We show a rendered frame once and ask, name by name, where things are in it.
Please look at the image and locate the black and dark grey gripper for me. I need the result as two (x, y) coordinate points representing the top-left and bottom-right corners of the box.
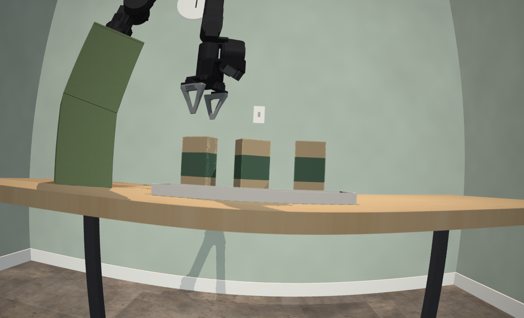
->
(180, 58), (228, 120)

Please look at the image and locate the white shallow tray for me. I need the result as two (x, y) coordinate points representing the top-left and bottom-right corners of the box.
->
(151, 183), (357, 204)

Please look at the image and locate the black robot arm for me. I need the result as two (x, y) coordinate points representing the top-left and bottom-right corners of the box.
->
(106, 0), (246, 82)

